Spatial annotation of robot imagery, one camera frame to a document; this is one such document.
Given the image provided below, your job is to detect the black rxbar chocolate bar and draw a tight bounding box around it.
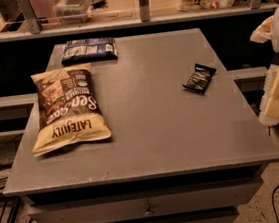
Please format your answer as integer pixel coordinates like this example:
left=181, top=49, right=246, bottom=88
left=183, top=63, right=216, bottom=95

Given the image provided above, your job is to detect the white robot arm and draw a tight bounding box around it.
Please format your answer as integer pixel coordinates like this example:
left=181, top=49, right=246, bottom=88
left=250, top=5, right=279, bottom=126

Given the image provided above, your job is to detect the blue snack bag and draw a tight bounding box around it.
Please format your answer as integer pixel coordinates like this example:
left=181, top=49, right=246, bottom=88
left=61, top=37, right=118, bottom=66

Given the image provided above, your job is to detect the brown Late July chip bag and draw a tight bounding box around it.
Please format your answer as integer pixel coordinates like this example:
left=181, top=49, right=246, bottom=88
left=31, top=63, right=111, bottom=156

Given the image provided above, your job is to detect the clear plastic container on shelf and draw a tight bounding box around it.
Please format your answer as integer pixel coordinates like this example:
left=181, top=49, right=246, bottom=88
left=53, top=0, right=91, bottom=24

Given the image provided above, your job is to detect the grey drawer cabinet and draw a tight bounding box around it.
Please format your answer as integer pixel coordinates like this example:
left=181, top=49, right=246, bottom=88
left=24, top=163, right=276, bottom=223

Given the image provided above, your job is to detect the black power adapter box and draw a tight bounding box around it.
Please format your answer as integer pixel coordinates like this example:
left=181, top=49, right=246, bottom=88
left=0, top=142, right=19, bottom=168

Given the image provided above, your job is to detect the metal shelf frame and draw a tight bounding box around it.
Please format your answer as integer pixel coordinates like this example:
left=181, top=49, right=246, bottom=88
left=0, top=0, right=279, bottom=42

